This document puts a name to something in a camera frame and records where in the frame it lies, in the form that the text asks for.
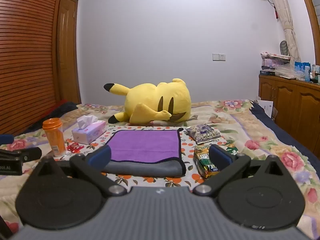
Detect pink tissue box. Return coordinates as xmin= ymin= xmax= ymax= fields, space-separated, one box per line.
xmin=72 ymin=115 xmax=107 ymax=145

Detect blue boxes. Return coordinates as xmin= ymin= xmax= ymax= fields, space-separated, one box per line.
xmin=294 ymin=61 xmax=312 ymax=82

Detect wooden cabinet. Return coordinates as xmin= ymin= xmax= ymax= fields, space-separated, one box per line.
xmin=258 ymin=74 xmax=320 ymax=153

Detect purple towel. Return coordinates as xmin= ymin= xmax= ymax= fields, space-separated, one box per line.
xmin=105 ymin=128 xmax=185 ymax=164

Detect louvered wooden wardrobe door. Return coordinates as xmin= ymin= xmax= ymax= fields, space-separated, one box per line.
xmin=0 ymin=0 xmax=67 ymax=136

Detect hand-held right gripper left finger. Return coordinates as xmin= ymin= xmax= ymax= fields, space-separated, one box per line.
xmin=32 ymin=144 xmax=127 ymax=197

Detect wooden room door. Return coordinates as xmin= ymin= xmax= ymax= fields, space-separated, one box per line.
xmin=58 ymin=0 xmax=82 ymax=105

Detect dark blue cloth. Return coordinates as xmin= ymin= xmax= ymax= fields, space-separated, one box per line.
xmin=21 ymin=101 xmax=79 ymax=136

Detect green snack packet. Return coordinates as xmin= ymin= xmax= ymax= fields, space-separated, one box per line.
xmin=193 ymin=142 xmax=240 ymax=179

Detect navy blue blanket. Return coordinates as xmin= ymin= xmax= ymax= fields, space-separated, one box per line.
xmin=249 ymin=100 xmax=320 ymax=166

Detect small fan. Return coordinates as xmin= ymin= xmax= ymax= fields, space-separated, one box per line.
xmin=279 ymin=40 xmax=291 ymax=57

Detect grey towel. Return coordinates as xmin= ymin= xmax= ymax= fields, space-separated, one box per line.
xmin=101 ymin=159 xmax=187 ymax=178

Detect yellow plush toy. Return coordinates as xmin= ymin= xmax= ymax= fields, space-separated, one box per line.
xmin=104 ymin=78 xmax=192 ymax=125

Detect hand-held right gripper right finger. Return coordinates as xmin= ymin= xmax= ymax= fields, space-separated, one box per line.
xmin=193 ymin=144 xmax=292 ymax=197

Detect cardboard box with papers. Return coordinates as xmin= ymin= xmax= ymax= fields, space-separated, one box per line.
xmin=255 ymin=99 xmax=278 ymax=121

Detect group of small bottles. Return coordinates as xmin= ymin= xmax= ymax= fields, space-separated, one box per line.
xmin=309 ymin=64 xmax=320 ymax=84

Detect purple snack packet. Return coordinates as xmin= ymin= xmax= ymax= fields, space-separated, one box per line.
xmin=185 ymin=124 xmax=222 ymax=145

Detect beige curtain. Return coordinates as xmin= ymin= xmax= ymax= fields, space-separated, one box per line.
xmin=263 ymin=0 xmax=301 ymax=58

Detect small red packet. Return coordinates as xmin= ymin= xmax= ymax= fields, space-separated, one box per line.
xmin=66 ymin=142 xmax=83 ymax=154

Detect pile of packages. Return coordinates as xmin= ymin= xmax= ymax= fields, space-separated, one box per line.
xmin=259 ymin=52 xmax=295 ymax=78

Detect orange pill bottle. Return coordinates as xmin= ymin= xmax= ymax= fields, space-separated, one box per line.
xmin=42 ymin=118 xmax=67 ymax=158

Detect wooden window frame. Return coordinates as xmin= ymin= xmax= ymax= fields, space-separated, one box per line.
xmin=296 ymin=0 xmax=320 ymax=66

